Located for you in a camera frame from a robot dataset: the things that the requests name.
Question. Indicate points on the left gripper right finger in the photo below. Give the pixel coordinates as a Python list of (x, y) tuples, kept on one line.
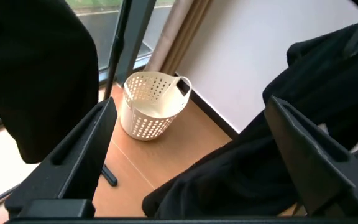
[(315, 168)]

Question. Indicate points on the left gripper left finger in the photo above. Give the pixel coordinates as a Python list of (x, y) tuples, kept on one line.
[(73, 168)]

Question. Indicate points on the black garment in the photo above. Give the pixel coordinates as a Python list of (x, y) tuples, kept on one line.
[(244, 174), (36, 77)]

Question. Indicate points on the white laundry basket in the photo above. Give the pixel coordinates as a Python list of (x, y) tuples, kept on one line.
[(148, 121)]

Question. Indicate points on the black clothes rack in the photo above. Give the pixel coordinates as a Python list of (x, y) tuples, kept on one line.
[(117, 46)]

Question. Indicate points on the window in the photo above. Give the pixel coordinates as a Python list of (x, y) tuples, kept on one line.
[(135, 31)]

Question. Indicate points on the beige curtain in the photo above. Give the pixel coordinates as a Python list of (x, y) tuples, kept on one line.
[(179, 34)]

